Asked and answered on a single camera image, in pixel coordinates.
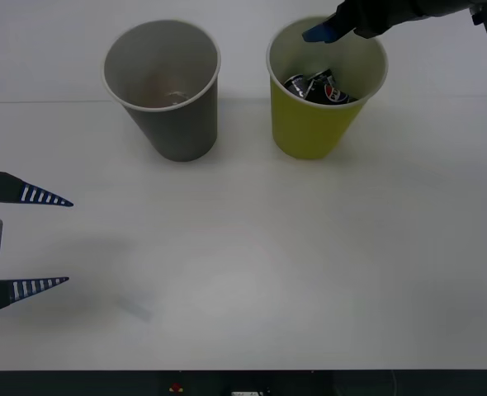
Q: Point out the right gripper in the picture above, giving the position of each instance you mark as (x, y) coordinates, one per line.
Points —
(367, 16)

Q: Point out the yellow-green plastic bin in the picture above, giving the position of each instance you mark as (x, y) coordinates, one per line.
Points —
(305, 132)

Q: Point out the grey plastic bin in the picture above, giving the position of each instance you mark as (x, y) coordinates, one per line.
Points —
(177, 132)

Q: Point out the black robot torso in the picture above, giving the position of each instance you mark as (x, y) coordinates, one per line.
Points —
(243, 383)

